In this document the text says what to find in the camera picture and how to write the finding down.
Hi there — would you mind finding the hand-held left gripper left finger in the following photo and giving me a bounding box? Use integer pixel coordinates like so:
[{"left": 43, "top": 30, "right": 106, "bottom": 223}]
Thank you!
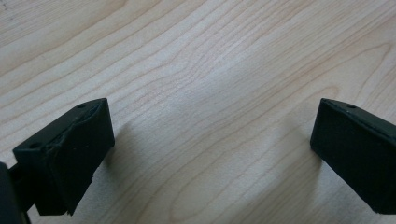
[{"left": 12, "top": 97, "right": 116, "bottom": 217}]

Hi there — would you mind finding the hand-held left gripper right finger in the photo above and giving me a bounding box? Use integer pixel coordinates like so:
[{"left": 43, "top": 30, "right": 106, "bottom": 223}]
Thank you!
[{"left": 309, "top": 97, "right": 396, "bottom": 216}]

